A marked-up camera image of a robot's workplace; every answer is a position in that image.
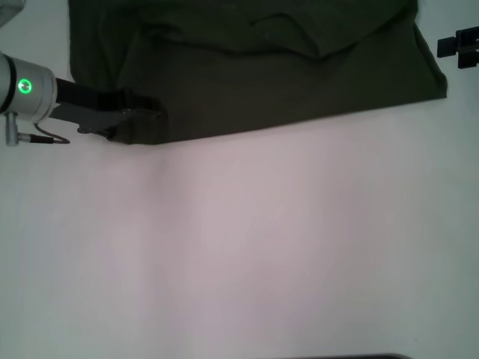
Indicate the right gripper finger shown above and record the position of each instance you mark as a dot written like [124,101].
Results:
[469,60]
[447,46]

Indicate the dark green t-shirt pink print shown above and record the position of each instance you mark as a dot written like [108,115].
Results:
[262,56]

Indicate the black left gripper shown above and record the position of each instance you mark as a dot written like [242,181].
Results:
[90,98]

